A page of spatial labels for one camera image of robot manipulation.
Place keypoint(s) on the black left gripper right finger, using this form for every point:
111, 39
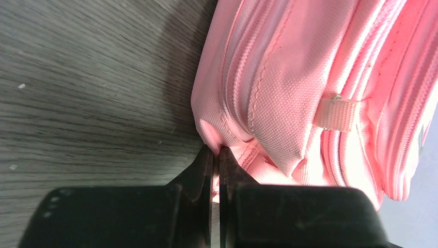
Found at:
259, 215

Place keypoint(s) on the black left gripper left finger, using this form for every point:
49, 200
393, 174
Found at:
177, 214

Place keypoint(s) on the pink student backpack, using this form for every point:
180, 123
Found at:
335, 93

